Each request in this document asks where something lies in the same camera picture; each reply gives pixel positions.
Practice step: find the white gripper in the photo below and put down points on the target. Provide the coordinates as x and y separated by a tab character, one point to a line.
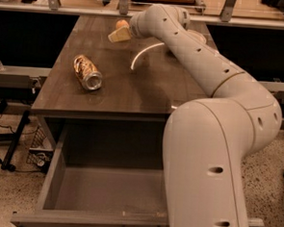
137	25

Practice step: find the orange fruit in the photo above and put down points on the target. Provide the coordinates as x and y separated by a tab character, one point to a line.
121	24

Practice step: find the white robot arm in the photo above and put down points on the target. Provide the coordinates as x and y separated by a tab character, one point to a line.
218	129

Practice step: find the open grey top drawer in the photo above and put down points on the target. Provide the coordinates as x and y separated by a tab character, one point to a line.
135	174

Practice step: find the crushed golden drink can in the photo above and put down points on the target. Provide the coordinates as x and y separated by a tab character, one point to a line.
86	72

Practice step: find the white paper bowl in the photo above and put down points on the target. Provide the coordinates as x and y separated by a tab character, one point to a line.
196	36

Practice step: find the grey metal railing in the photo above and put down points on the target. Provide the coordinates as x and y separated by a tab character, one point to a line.
249	13

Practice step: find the black stand leg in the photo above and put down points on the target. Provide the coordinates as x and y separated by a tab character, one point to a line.
6	164

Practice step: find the wire mesh basket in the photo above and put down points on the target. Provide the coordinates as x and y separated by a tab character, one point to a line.
40	152

